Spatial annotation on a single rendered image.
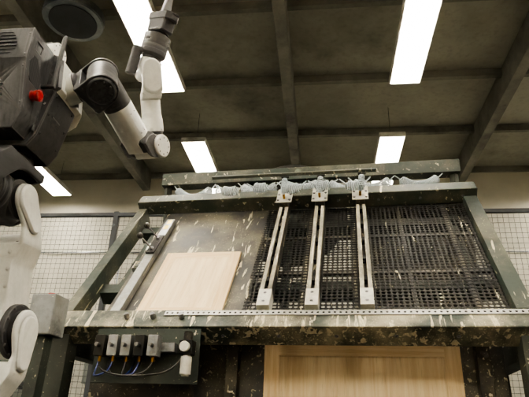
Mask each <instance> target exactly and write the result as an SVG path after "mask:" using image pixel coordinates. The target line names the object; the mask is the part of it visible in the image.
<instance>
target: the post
mask: <svg viewBox="0 0 529 397"><path fill-rule="evenodd" d="M52 340H53V338H52V337H49V336H37V339H36V342H35V346H34V350H33V352H32V356H31V361H30V363H29V366H28V370H27V372H26V376H25V378H24V385H23V388H22V392H21V397H41V395H42V391H43V384H44V380H45V375H46V368H47V364H48V360H49V356H50V348H51V344H52Z"/></svg>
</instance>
